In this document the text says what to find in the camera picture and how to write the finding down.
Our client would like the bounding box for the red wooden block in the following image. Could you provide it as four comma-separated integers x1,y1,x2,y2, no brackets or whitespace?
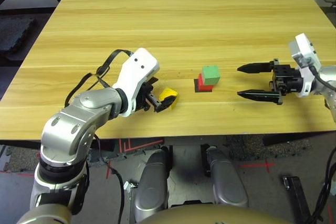
197,73,214,91

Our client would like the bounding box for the black box on floor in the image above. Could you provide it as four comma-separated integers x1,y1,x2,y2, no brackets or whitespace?
282,176,313,224

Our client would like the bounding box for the yellow wooden block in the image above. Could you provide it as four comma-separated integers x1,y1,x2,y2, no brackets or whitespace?
159,87,179,111

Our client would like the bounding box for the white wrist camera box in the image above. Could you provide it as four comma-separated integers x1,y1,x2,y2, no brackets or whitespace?
288,33,322,98
112,47,160,118

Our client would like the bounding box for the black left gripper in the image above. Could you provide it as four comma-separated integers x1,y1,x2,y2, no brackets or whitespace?
136,77,178,113

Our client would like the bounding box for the black foam floor mat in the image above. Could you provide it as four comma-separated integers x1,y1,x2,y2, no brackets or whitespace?
0,18,36,53

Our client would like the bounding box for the black left camera cable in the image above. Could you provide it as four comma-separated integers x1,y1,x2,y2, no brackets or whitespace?
65,49,134,106

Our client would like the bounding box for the thin black left hanging cable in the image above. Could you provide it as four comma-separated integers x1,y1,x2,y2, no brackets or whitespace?
94,134,125,224

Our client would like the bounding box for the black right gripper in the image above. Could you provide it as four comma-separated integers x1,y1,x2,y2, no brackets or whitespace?
237,58,302,105

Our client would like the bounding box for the speckled grey foam mat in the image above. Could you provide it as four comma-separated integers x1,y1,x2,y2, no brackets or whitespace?
227,134,312,161

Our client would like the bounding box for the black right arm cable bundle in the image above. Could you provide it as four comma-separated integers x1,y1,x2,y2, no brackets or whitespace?
309,147,336,224

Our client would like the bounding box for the black camera cable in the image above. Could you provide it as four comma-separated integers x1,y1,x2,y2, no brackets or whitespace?
309,65,336,91
65,49,134,106

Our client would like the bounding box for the green wooden block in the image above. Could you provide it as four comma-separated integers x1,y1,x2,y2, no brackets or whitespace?
201,64,221,86

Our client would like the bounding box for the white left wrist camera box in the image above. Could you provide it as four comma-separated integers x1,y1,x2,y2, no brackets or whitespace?
112,47,160,118

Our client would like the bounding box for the silver right robot leg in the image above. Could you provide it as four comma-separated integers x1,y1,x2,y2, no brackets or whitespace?
206,146,249,208

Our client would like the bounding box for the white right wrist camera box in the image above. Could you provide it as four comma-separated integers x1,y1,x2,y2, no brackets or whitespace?
288,33,322,98

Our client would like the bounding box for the silver robot leg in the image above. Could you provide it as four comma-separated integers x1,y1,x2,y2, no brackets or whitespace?
133,149,173,223
206,146,249,208

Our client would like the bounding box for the tan robot torso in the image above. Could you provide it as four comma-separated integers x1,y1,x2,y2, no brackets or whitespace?
15,204,297,224

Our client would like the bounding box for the black right camera cable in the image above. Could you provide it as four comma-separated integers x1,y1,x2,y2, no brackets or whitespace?
309,65,336,91

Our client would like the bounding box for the silver left robot leg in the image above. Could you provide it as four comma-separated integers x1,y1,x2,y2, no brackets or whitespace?
133,149,173,223

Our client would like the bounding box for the black square pad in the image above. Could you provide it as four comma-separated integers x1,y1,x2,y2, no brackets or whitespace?
193,78,213,93

